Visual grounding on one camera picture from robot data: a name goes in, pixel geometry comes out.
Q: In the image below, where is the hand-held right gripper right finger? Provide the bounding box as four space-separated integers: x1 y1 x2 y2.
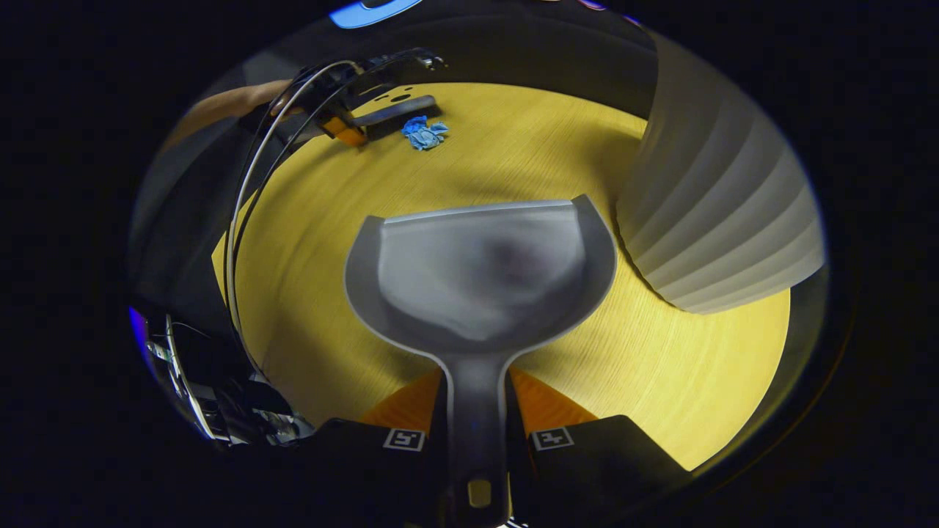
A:
506 367 694 525

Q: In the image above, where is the grey ribbed garbage bin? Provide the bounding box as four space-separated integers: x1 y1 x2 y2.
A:
615 33 826 315

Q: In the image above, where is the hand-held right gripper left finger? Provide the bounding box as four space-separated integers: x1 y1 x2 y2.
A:
290 369 450 525

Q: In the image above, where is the white cable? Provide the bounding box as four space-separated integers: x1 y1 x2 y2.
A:
224 60 364 375

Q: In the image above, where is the grey dustpan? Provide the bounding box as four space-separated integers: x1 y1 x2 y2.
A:
343 194 618 525

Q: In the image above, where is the light blue paper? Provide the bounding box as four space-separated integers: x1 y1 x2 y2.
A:
411 121 450 151

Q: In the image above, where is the dark device with cables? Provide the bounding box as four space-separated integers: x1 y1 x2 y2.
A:
131 307 318 450

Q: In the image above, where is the wooden desktop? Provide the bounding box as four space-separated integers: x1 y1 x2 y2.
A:
211 82 792 472

